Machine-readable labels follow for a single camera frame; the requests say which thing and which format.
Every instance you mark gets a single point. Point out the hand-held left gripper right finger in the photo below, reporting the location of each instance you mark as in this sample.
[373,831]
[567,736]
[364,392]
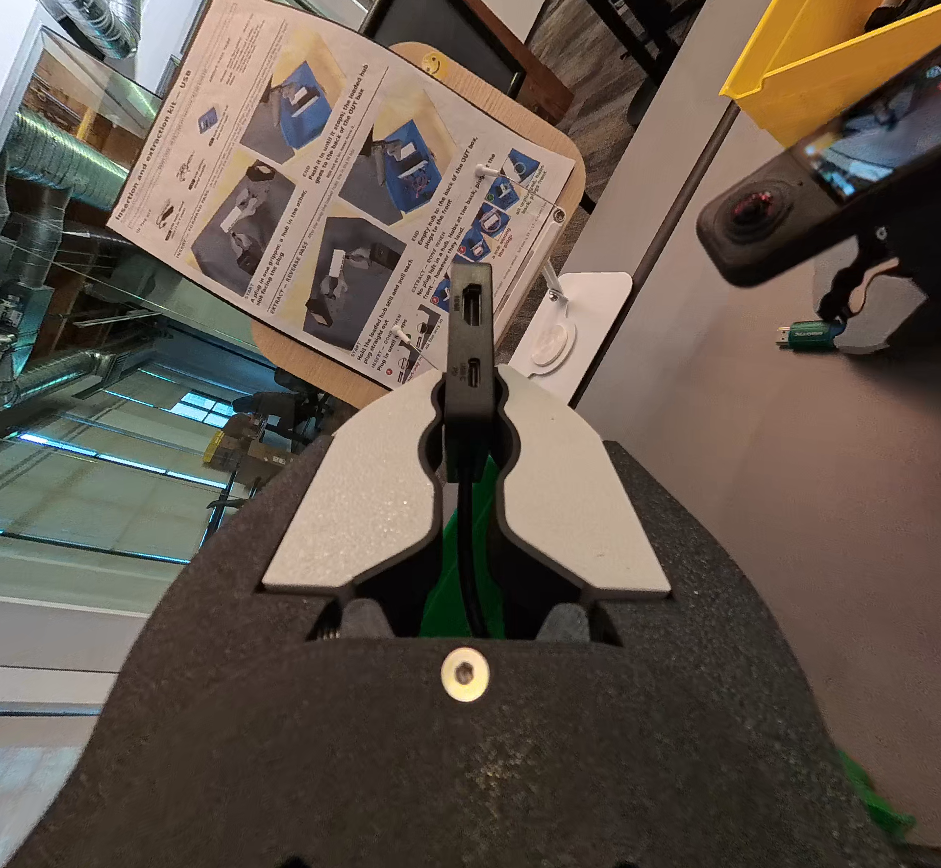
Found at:
[581,516]

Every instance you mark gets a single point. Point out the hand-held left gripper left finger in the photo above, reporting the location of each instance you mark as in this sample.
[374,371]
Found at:
[346,516]

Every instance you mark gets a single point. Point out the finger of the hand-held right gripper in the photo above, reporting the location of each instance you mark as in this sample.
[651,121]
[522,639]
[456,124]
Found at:
[875,317]

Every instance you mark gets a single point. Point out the yellow plastic bin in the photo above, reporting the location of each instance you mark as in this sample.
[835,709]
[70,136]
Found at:
[838,31]

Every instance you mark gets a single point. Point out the black square adapter hub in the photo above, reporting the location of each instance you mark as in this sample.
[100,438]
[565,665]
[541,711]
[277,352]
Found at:
[471,369]

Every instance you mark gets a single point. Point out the cardboard boxes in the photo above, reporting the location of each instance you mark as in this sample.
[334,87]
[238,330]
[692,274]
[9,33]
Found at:
[243,449]

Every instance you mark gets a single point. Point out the instruction sheet on stand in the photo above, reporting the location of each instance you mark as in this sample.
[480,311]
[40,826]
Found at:
[566,170]

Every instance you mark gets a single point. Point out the printed instruction sheet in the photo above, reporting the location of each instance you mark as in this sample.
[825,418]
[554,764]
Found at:
[324,178]

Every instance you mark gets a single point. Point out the yellow smiley sticker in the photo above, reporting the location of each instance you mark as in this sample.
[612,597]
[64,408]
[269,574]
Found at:
[433,63]

